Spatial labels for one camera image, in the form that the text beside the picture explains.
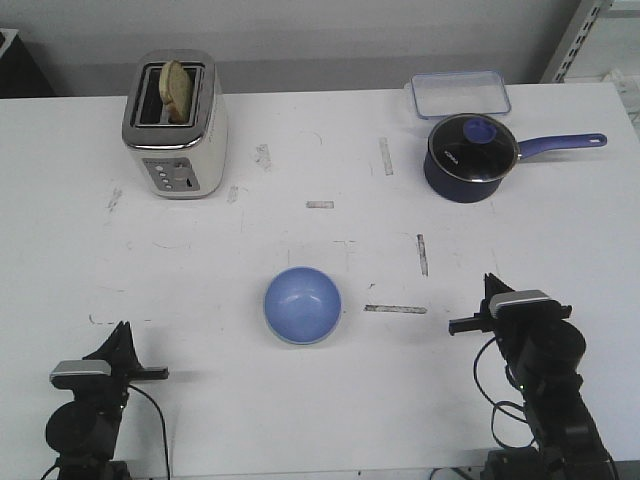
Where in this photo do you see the clear plastic food container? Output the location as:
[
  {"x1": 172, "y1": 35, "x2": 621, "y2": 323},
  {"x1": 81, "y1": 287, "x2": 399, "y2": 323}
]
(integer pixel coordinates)
[{"x1": 405, "y1": 70, "x2": 511, "y2": 120}]

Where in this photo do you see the black object at left edge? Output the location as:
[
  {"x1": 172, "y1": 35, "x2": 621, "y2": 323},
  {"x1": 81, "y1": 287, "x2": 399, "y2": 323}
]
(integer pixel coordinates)
[{"x1": 1, "y1": 28, "x2": 55, "y2": 99}]

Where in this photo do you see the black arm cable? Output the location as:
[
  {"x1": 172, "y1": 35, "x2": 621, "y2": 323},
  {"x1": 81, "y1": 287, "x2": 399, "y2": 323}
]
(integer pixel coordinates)
[
  {"x1": 473, "y1": 335, "x2": 539, "y2": 451},
  {"x1": 127, "y1": 384, "x2": 171, "y2": 479}
]

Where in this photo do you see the glass pot lid blue knob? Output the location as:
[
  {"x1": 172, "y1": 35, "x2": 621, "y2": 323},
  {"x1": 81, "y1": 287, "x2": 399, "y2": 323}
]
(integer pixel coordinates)
[{"x1": 428, "y1": 113, "x2": 519, "y2": 183}]

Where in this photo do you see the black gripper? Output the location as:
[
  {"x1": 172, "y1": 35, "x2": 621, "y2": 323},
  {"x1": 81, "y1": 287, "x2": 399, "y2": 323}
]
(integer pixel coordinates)
[
  {"x1": 448, "y1": 272, "x2": 571, "y2": 360},
  {"x1": 74, "y1": 321, "x2": 169, "y2": 415}
]

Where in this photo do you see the blue bowl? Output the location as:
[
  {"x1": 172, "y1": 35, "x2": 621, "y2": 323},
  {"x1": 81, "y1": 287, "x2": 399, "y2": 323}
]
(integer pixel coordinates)
[{"x1": 263, "y1": 266, "x2": 342, "y2": 345}]

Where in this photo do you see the white metal shelf upright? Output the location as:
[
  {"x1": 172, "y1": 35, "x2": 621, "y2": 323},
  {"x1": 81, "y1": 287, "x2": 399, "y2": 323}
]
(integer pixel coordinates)
[{"x1": 539, "y1": 0, "x2": 612, "y2": 83}]

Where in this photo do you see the dark blue saucepan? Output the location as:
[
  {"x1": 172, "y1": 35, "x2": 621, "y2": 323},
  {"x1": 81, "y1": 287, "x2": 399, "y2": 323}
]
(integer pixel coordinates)
[{"x1": 423, "y1": 113, "x2": 608, "y2": 203}]

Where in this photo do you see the toast slice in toaster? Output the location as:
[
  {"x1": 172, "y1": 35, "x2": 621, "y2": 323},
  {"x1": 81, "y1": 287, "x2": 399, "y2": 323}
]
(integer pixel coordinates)
[{"x1": 158, "y1": 60, "x2": 193, "y2": 124}]

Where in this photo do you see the white silver toaster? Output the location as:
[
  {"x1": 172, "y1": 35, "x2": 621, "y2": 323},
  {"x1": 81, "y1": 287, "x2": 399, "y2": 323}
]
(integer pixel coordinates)
[{"x1": 121, "y1": 49, "x2": 229, "y2": 199}]

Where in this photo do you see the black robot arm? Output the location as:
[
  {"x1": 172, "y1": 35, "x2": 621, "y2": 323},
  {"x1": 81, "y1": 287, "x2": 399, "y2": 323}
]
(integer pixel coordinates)
[
  {"x1": 45, "y1": 322, "x2": 169, "y2": 479},
  {"x1": 449, "y1": 273, "x2": 619, "y2": 479}
]

